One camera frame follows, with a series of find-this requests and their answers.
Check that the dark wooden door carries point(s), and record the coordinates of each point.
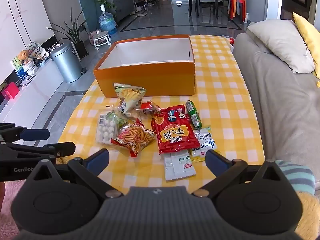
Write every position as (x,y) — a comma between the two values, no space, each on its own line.
(295,5)

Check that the yellow checkered tablecloth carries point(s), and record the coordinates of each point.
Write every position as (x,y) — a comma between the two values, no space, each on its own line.
(225,120)

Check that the potted plant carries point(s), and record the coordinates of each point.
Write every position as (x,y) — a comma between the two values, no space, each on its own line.
(81,49)

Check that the blue water bottle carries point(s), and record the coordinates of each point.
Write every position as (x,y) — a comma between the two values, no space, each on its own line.
(107,23)

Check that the white low cabinet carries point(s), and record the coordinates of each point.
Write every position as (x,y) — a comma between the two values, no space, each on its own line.
(32,97)

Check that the yellow pillow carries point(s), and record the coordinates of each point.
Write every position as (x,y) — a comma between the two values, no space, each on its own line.
(311,37)

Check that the pink rug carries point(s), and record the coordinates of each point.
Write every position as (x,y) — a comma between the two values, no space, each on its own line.
(7,205)

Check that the yellow fuzzy cloth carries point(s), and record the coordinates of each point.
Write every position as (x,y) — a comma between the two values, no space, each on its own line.
(310,210)

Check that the white rolling stool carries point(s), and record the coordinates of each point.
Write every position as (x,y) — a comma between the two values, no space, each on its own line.
(100,38)

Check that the silver trash can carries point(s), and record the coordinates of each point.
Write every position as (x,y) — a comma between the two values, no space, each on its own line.
(66,62)

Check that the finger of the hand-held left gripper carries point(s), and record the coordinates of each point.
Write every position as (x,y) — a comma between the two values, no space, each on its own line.
(60,148)
(35,134)

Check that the orange stacked stools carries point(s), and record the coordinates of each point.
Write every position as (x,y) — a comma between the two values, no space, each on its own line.
(237,5)

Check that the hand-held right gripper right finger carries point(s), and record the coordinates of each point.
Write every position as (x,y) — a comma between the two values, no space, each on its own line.
(214,158)

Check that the blue striped cloth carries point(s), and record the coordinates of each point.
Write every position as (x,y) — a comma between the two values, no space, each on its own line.
(297,175)

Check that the beige pillow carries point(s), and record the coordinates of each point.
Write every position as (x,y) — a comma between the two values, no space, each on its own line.
(280,42)

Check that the orange cardboard box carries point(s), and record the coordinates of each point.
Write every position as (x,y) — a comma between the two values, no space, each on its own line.
(145,80)

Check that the green sausage packet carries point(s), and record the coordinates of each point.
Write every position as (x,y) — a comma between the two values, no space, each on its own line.
(193,115)

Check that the white yellow snack packet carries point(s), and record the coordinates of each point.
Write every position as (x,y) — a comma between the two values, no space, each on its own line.
(203,140)

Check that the grey tall cabinet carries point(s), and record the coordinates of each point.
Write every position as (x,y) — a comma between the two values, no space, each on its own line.
(120,0)

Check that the clear packet of white balls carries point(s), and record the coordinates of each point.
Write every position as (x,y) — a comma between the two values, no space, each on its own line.
(106,130)

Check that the white sachet packet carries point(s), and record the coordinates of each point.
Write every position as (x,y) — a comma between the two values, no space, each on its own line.
(177,166)

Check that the green yellow chips bag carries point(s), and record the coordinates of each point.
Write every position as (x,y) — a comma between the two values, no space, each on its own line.
(130,95)

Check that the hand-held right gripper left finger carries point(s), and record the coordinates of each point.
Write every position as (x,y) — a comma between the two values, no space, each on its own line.
(98,158)

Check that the large red snack bag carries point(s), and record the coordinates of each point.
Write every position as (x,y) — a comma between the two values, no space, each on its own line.
(172,132)

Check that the white bottle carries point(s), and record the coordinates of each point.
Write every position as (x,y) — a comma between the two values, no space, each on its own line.
(248,18)

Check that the orange stick snack bag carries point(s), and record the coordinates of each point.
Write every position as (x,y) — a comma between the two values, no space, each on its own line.
(135,136)

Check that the plush toy basket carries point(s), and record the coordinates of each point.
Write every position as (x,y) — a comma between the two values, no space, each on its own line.
(25,61)

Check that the grey sofa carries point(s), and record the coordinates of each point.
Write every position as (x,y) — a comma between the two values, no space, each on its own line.
(280,100)

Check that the clear candy packet red label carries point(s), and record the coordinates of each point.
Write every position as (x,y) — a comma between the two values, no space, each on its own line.
(149,108)

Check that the red box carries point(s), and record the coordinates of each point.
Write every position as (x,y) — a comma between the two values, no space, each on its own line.
(10,90)

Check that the small red object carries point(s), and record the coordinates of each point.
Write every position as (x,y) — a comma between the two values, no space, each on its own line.
(231,41)

